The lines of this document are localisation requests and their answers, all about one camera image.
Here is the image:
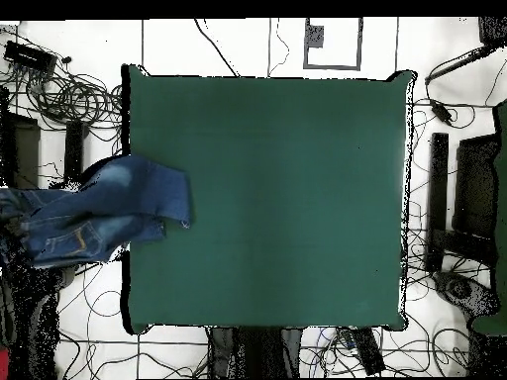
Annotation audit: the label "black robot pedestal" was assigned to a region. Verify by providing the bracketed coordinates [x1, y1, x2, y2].
[207, 326, 303, 379]

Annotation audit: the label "grey square plate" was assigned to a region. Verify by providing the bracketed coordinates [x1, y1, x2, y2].
[305, 24, 326, 49]

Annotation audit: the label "grey stand base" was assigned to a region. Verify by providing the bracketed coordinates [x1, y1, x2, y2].
[432, 270, 501, 318]

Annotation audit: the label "black flat device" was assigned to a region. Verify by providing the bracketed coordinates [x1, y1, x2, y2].
[351, 327, 386, 376]

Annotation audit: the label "grey rectangular frame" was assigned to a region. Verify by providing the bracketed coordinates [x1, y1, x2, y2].
[303, 17, 363, 71]

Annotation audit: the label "black rod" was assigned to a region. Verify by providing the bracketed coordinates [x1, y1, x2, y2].
[424, 44, 498, 85]

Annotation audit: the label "black stand bar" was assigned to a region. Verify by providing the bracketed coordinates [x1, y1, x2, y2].
[424, 132, 451, 273]
[62, 119, 85, 183]

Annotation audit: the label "tangled black cable coil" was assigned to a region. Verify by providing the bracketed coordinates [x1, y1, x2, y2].
[23, 64, 124, 132]

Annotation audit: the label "black electronics box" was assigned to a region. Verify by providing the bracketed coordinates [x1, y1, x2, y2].
[2, 40, 58, 76]

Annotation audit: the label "black power adapter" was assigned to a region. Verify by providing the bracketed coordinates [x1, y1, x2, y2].
[429, 98, 455, 126]

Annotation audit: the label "blue denim jeans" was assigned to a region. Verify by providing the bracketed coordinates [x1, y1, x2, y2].
[0, 153, 194, 270]

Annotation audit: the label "dark green table cloth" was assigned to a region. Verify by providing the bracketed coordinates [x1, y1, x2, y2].
[120, 62, 417, 333]

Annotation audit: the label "dark flat panel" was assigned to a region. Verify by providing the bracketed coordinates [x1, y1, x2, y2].
[452, 133, 501, 240]
[0, 112, 42, 190]

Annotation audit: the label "long black cable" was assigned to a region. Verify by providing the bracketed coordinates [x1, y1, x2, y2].
[192, 17, 242, 78]

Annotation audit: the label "black corner box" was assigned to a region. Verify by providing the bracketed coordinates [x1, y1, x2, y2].
[477, 16, 507, 47]

